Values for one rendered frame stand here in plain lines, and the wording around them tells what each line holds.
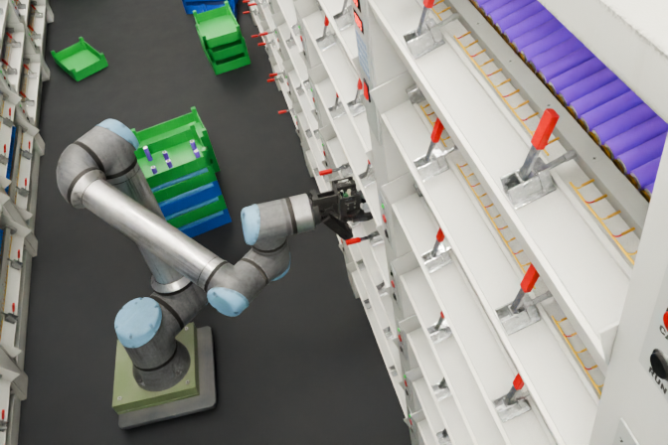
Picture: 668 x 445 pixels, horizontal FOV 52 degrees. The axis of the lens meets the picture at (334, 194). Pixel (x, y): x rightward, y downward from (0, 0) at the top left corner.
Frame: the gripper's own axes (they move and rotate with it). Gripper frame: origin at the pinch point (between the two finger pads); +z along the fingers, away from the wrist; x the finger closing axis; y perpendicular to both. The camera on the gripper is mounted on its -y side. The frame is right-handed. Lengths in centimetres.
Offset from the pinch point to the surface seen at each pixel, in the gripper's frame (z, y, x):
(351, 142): -7.4, 14.4, 7.3
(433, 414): -5, -26, -44
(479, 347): -9, 34, -67
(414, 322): -6.4, -2.8, -34.9
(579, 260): -12, 74, -86
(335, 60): -8.8, 34.4, 12.5
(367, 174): -8.0, 16.9, -7.7
